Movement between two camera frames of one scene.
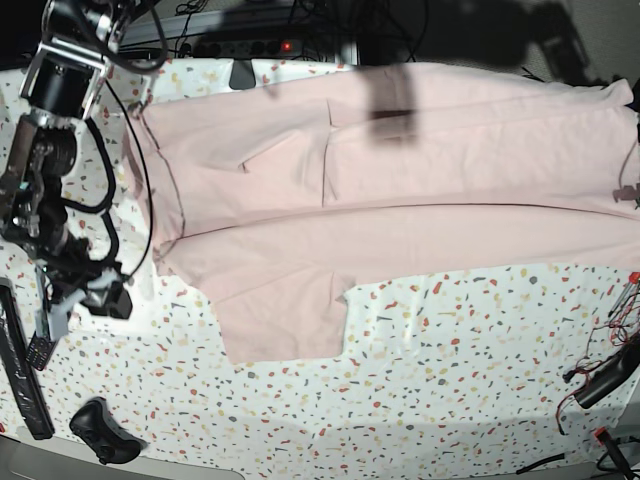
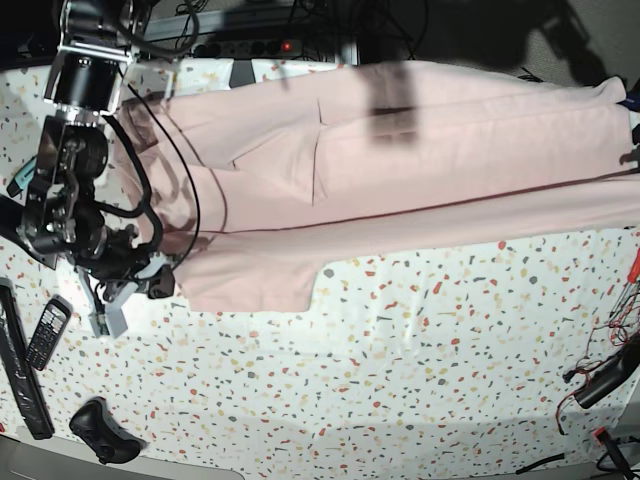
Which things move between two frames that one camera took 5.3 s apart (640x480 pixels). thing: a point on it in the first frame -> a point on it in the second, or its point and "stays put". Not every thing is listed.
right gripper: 70,269 -> 110,255
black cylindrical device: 613,372 stays put
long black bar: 13,348 stays put
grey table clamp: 242,76 stays put
